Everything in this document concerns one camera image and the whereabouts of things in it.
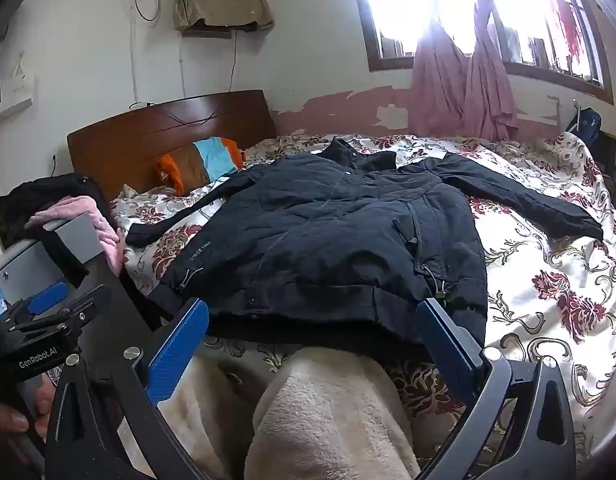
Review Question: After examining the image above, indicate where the blue backpack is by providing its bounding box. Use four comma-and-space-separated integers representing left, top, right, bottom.
565, 106, 603, 146

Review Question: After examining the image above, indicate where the red hanging cloth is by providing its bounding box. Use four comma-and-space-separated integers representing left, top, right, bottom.
550, 0, 581, 68

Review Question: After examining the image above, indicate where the cream fleece blanket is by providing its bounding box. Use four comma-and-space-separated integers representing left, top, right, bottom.
115, 345, 421, 480

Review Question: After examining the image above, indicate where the wooden headboard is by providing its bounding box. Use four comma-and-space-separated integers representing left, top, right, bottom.
67, 90, 277, 203

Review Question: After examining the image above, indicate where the tan cloth covered wall unit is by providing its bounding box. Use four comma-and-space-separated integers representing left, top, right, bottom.
174, 0, 276, 38

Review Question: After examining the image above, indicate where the floral bedspread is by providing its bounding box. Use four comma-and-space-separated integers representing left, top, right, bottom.
110, 132, 616, 461

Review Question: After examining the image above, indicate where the pink curtain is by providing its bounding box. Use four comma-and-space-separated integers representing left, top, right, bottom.
460, 0, 519, 142
398, 0, 471, 137

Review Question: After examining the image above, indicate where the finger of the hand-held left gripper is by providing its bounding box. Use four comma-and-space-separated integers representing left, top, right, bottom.
25, 281, 70, 317
10, 285, 112, 334

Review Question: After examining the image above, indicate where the orange brown blue striped pillow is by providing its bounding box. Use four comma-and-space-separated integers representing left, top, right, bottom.
155, 136, 246, 196

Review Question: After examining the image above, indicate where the black clothing pile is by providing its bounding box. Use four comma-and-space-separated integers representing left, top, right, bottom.
0, 172, 109, 248

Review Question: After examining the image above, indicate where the black power cord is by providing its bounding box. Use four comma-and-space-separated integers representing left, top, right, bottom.
229, 30, 239, 93

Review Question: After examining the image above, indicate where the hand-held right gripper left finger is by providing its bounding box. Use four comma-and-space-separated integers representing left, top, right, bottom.
45, 297, 210, 480

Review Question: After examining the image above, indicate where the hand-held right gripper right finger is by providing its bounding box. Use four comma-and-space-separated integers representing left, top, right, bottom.
415, 297, 576, 480

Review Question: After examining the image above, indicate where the pink fluffy cloth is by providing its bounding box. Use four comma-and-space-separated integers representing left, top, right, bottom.
25, 195, 126, 273

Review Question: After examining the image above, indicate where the black padded jacket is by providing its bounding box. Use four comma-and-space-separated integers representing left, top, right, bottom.
125, 136, 604, 348

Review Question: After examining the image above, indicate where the grey hard case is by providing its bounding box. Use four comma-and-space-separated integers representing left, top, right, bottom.
0, 212, 104, 311

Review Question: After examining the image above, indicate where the person's left hand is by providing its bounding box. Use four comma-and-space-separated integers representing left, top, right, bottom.
0, 375, 56, 442

